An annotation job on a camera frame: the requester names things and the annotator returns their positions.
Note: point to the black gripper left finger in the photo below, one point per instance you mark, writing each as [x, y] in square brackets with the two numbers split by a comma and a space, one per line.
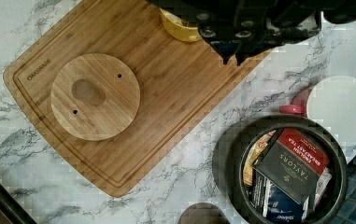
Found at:
[219, 35]

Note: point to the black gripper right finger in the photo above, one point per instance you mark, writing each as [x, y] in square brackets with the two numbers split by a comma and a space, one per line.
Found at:
[251, 32]

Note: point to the red cup with white lid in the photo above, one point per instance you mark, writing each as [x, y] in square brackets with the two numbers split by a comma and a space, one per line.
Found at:
[332, 104]

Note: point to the yellow tea bag packet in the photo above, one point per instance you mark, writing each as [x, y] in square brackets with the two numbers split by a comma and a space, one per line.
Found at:
[254, 152]

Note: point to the Taylors English Breakfast tea bag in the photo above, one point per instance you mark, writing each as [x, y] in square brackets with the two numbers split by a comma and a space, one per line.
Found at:
[294, 163]

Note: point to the dark grey tea container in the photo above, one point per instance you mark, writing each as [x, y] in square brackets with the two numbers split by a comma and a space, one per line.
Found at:
[232, 151]

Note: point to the blue tea bag packet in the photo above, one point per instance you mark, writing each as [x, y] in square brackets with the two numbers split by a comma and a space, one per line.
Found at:
[274, 204]

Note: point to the yellow mug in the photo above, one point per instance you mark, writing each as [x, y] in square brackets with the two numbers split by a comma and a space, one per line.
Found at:
[178, 28]

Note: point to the bamboo cutting board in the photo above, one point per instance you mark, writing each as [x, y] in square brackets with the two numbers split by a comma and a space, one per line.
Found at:
[180, 83]

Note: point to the brown ceramic utensil holder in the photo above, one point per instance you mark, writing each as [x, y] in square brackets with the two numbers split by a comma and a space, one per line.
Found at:
[203, 213]

